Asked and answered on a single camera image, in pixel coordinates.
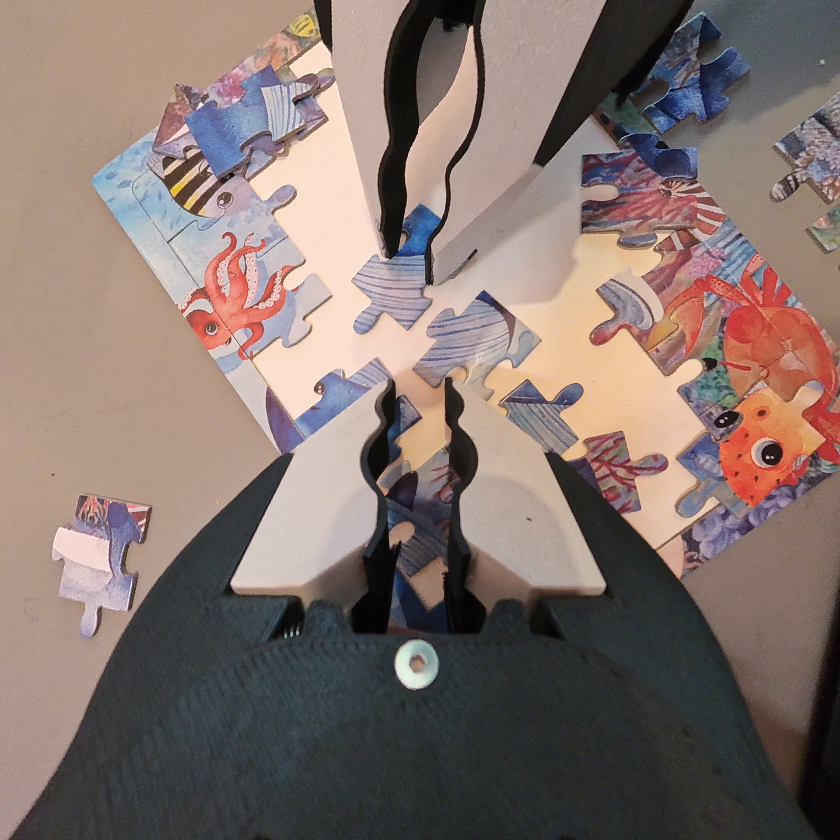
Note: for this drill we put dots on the grey purple puzzle piece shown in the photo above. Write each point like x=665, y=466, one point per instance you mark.
x=174, y=121

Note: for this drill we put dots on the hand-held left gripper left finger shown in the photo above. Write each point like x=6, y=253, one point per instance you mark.
x=308, y=525

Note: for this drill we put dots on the striped fish puzzle piece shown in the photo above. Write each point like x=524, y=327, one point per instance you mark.
x=229, y=197

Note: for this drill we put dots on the grey coral puzzle piece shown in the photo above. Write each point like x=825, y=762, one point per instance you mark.
x=814, y=151

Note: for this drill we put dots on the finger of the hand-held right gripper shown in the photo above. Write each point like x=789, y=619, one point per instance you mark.
x=361, y=98
x=525, y=79

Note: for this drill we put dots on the blue striped whale puzzle piece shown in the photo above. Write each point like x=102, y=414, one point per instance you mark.
x=394, y=295

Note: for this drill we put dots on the joined crab pufferfish puzzle pieces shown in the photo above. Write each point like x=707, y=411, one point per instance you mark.
x=768, y=341

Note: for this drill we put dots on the striped puzzle piece with notch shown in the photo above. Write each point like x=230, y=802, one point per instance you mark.
x=420, y=551

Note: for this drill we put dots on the dark blue puzzle piece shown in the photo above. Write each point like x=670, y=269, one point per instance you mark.
x=413, y=229
x=663, y=154

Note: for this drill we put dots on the red coral teal puzzle piece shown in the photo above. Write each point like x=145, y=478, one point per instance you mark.
x=623, y=459

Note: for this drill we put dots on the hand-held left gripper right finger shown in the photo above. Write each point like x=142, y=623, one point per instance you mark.
x=525, y=525

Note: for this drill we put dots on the mottled blue puzzle piece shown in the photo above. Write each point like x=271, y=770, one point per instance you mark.
x=695, y=72
x=223, y=124

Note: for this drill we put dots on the ocean print puzzle tray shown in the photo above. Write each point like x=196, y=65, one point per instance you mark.
x=564, y=341

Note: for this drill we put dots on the dark blue red coral piece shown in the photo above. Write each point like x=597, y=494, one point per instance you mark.
x=410, y=489

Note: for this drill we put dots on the striped piece with dark triangle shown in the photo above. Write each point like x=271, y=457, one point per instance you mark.
x=538, y=417

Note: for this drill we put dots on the green blue puzzle piece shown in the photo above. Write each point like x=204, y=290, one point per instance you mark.
x=623, y=121

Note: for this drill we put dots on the coral and shell puzzle piece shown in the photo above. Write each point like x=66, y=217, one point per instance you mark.
x=643, y=197

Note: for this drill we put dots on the octopus arms puzzle piece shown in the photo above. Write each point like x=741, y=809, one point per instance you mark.
x=275, y=246

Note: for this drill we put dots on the puzzle piece with peeling paper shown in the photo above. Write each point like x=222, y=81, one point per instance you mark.
x=111, y=577

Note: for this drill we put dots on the purple piece with white patch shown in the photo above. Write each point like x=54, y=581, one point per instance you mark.
x=623, y=302

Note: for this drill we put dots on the octopus body puzzle piece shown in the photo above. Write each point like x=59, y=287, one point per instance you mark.
x=302, y=308

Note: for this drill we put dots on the green grey puzzle piece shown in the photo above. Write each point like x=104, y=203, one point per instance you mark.
x=828, y=229

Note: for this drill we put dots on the pale striped whale puzzle piece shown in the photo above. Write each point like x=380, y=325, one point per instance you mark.
x=472, y=341

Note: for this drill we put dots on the dark blue whale eye piece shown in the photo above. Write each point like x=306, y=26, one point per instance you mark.
x=341, y=400

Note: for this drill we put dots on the light blue striped puzzle piece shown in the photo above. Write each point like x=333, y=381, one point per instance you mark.
x=289, y=108

